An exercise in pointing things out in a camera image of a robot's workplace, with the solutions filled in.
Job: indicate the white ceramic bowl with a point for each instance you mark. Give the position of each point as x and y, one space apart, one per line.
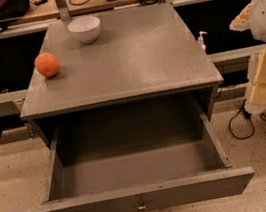
85 29

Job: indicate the grey wooden cabinet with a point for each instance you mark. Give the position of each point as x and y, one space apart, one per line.
140 52

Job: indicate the grey top drawer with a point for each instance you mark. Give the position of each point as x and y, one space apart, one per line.
139 156

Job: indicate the orange fruit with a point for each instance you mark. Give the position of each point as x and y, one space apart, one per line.
47 64

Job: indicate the white pump bottle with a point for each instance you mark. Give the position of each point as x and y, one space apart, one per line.
200 39

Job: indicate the foam padded gripper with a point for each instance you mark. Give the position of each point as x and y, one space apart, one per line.
255 101

